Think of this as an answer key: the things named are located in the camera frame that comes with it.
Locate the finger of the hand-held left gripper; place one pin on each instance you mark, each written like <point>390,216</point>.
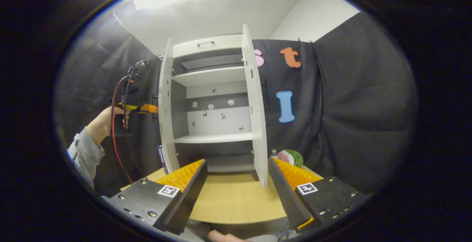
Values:
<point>149,108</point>

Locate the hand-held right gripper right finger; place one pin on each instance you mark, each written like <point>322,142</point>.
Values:
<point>285,194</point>

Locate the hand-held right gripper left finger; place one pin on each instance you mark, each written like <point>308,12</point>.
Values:
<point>191,194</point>

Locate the beige cabinet door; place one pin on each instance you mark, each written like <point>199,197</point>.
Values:
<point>256,124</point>
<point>166,105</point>

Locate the beige double-door shoe cabinet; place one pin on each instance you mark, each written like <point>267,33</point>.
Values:
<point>217,120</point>

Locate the beige cabinet drawer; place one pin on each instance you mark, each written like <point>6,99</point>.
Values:
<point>225,44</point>

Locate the watermelon slice toy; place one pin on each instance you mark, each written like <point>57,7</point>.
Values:
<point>293,158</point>

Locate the small bottle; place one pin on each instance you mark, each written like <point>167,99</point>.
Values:
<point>273,154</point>

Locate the dark blue book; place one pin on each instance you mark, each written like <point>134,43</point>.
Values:
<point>163,159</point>

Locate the black backdrop cloth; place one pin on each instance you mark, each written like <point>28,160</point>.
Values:
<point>350,105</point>

